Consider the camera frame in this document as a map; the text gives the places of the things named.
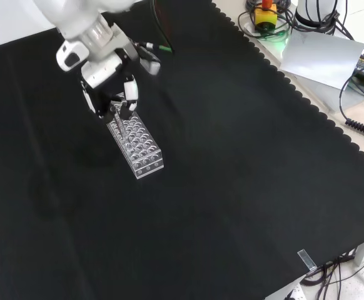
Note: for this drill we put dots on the clear tape strip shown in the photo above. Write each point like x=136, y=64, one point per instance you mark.
x=306, y=259

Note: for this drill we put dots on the clear test tube rack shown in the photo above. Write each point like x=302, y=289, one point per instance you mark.
x=146, y=164

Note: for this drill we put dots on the black bench cloth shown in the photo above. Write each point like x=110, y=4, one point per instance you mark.
x=200, y=187

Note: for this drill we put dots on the pale board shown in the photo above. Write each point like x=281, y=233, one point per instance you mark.
x=319, y=56

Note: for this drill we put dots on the yellow stop button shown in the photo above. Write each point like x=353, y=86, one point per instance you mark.
x=265, y=17

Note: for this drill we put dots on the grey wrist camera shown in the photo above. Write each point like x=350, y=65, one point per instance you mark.
x=152, y=65

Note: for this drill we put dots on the clear glass test tube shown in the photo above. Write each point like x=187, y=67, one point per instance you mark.
x=119, y=125

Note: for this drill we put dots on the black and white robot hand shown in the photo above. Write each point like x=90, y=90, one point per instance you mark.
x=104, y=72

